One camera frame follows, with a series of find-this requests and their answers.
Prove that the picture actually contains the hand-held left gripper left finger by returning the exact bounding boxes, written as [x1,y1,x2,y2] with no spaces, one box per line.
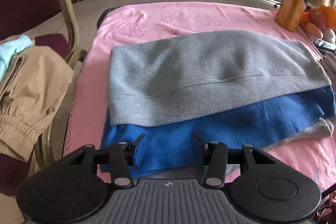
[62,133,147,189]

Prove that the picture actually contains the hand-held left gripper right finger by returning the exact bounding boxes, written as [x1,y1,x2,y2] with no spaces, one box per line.
[192,132,280,189]

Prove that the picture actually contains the grey and blue sweater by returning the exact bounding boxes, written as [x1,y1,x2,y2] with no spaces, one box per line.
[99,30,336,178]

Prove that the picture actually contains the tan pants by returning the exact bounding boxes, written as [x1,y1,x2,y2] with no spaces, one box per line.
[0,35,74,224]

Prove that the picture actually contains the pink printed blanket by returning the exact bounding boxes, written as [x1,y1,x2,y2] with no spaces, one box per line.
[62,1,336,190]

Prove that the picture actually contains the pale red apple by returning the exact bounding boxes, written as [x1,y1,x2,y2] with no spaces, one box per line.
[304,22,324,39]

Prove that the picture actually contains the teal cloth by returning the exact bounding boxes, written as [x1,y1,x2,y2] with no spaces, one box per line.
[0,34,33,80]

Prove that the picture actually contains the small orange tangerine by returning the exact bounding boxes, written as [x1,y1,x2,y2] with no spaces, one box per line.
[299,11,311,25]

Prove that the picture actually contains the melon in foam net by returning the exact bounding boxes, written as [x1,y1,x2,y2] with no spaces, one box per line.
[322,28,336,45]

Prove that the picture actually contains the dark red apple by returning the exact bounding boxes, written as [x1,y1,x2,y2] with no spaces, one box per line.
[308,7,327,29]

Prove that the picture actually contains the black coiled cable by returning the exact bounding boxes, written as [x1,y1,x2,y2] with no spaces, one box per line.
[315,183,336,224]

